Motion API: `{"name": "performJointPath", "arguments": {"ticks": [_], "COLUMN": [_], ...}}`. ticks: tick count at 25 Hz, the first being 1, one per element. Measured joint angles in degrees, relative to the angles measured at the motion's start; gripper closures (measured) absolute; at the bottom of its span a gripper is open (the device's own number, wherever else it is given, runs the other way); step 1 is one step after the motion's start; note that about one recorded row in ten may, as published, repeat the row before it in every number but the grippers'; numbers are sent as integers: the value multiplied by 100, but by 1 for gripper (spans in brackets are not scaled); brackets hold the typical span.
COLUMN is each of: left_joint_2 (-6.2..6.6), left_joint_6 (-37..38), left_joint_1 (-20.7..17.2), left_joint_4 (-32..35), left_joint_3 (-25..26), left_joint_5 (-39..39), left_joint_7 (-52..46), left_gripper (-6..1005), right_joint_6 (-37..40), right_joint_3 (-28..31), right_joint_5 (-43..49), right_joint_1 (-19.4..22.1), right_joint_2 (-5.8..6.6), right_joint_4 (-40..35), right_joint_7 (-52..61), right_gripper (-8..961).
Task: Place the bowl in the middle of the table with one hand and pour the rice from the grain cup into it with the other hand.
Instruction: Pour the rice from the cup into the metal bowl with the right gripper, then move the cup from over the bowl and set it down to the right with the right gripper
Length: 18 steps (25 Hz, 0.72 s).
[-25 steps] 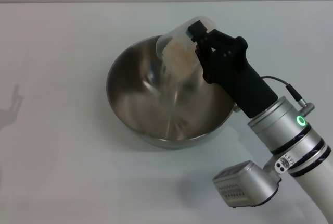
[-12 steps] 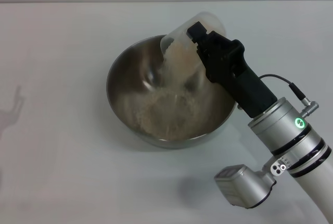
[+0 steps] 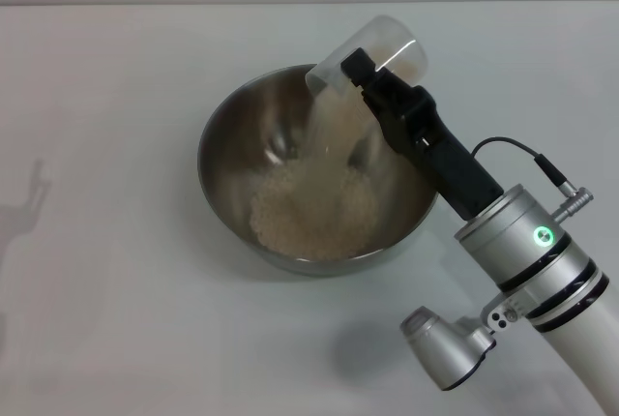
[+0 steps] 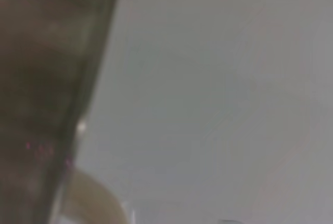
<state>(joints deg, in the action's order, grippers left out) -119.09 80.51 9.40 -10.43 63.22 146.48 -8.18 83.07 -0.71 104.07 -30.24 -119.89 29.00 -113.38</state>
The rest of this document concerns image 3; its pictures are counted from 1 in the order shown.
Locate white rice grains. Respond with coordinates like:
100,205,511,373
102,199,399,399
249,60,422,262

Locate clear plastic measuring cup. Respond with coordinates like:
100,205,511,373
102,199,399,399
304,14,429,104

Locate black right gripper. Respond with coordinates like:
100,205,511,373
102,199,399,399
340,46,507,222

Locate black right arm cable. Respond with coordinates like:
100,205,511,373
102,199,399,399
471,136,594,223

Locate stainless steel mixing bowl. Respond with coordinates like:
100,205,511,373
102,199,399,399
196,63,441,278

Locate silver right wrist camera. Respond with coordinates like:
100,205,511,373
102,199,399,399
399,292,529,392

